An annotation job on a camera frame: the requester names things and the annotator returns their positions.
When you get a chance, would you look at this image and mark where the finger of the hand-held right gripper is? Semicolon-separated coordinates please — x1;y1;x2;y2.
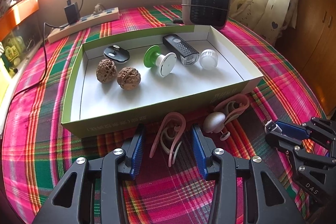
265;130;330;182
277;116;336;151

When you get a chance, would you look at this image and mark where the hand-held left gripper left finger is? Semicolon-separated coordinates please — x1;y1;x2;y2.
31;123;146;224

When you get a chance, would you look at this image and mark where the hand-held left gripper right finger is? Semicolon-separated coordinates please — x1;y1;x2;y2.
191;123;306;224

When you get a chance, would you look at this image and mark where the beige USB cable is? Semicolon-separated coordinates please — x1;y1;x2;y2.
262;119;282;134

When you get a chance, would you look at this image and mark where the pink silicone strap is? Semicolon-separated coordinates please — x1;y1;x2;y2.
149;112;187;167
213;94;250;125

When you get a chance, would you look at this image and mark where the green and white cardboard box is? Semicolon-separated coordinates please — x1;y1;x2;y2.
61;25;264;138

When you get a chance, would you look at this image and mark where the brown walnut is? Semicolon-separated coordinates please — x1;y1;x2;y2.
117;67;141;89
96;59;117;84

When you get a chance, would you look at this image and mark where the green and white knob gadget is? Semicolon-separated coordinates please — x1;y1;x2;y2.
144;45;177;78

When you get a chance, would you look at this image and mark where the black bike light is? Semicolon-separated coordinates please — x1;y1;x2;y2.
162;34;199;66

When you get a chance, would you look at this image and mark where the white dome-shaped gadget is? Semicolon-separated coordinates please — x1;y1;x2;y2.
203;112;231;141

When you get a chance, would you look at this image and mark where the black round remote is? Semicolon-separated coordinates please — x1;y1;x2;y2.
104;45;130;63

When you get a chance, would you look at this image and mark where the plaid tablecloth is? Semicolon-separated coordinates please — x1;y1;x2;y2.
0;4;328;224

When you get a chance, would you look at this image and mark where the wooden cabinet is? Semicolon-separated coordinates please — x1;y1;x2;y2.
276;0;336;119

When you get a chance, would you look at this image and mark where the beige power strip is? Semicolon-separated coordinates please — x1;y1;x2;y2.
47;7;120;43

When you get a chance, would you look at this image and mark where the grey fan heater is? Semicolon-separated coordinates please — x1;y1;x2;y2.
182;0;231;30

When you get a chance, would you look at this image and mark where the black charger adapter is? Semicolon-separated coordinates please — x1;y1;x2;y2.
64;4;80;25

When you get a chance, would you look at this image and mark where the yellow-green ornament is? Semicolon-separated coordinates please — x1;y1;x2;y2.
3;36;24;60

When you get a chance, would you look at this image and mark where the orange tray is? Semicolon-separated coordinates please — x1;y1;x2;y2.
0;0;39;30

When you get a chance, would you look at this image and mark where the black power strip cord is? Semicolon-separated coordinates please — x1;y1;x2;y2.
7;22;59;111

